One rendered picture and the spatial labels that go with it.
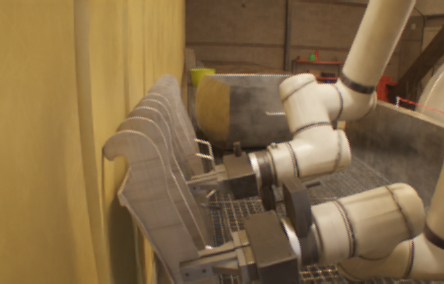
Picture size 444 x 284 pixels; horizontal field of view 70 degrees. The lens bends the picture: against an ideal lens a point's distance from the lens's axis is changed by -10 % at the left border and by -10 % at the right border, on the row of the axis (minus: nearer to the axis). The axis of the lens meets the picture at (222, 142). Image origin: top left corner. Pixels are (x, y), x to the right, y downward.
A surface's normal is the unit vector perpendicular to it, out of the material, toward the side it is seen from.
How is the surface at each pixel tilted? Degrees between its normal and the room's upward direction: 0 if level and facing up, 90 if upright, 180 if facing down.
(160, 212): 90
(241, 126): 90
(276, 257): 13
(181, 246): 90
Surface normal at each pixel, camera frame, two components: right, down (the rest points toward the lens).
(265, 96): 0.26, 0.26
